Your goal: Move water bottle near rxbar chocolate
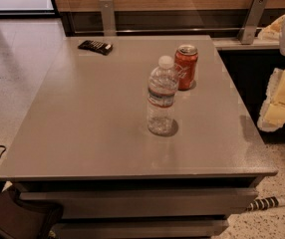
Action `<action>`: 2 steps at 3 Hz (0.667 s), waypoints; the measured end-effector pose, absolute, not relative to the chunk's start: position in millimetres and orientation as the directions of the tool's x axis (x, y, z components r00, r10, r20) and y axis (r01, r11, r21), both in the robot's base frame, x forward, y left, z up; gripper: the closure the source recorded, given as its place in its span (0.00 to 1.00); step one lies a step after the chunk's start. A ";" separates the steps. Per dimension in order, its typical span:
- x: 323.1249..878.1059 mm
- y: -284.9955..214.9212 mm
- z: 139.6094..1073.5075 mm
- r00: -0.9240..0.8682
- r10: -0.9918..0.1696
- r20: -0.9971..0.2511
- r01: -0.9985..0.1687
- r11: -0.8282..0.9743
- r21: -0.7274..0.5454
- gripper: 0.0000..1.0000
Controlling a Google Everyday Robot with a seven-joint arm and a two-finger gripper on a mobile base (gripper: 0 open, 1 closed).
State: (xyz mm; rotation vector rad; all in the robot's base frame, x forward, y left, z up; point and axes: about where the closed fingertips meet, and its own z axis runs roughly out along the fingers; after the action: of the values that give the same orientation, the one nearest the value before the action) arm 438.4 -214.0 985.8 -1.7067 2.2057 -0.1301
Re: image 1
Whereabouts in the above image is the grey drawer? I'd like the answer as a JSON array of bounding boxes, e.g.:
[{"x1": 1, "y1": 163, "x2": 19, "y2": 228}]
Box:
[
  {"x1": 20, "y1": 188, "x2": 257, "y2": 219},
  {"x1": 53, "y1": 220, "x2": 228, "y2": 239}
]

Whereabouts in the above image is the red coca-cola can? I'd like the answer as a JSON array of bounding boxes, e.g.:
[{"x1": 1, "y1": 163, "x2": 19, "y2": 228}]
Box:
[{"x1": 174, "y1": 44, "x2": 198, "y2": 91}]

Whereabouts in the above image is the black chair seat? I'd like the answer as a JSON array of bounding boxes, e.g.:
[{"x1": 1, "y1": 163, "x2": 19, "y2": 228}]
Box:
[{"x1": 0, "y1": 187, "x2": 63, "y2": 239}]

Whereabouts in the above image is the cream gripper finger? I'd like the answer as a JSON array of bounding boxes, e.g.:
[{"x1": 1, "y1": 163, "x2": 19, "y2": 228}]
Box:
[
  {"x1": 257, "y1": 68, "x2": 285, "y2": 132},
  {"x1": 258, "y1": 15, "x2": 285, "y2": 41}
]

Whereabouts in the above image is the clear plastic water bottle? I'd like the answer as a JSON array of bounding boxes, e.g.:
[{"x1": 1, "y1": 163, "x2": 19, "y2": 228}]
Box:
[{"x1": 146, "y1": 56, "x2": 179, "y2": 135}]

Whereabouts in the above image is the grey upper drawer front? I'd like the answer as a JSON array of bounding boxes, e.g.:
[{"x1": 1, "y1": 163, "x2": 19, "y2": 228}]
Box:
[{"x1": 20, "y1": 188, "x2": 257, "y2": 219}]

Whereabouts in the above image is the right metal wall bracket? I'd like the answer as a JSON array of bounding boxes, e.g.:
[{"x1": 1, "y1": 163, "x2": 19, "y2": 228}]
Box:
[{"x1": 237, "y1": 0, "x2": 268, "y2": 45}]

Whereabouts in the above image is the black rxbar chocolate bar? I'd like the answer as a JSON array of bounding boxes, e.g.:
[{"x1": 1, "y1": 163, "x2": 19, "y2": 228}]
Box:
[{"x1": 78, "y1": 40, "x2": 113, "y2": 56}]

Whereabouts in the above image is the black white striped cable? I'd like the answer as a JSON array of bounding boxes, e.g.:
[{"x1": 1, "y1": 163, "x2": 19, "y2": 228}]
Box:
[{"x1": 245, "y1": 194, "x2": 285, "y2": 212}]

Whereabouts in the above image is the grey lower drawer front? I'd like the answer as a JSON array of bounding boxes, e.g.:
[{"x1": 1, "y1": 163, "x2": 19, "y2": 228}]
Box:
[{"x1": 53, "y1": 220, "x2": 228, "y2": 239}]

